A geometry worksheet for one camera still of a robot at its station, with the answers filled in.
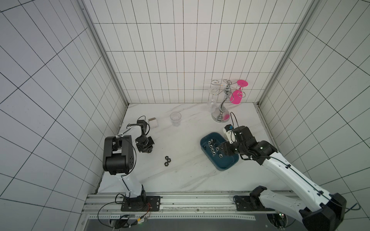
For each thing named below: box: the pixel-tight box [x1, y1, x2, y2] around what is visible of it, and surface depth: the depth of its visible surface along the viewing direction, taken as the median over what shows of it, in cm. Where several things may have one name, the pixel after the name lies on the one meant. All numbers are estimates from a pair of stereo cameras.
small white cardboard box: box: [148, 117, 159, 129], surface depth 109 cm
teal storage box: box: [199, 132, 240, 171], surface depth 92 cm
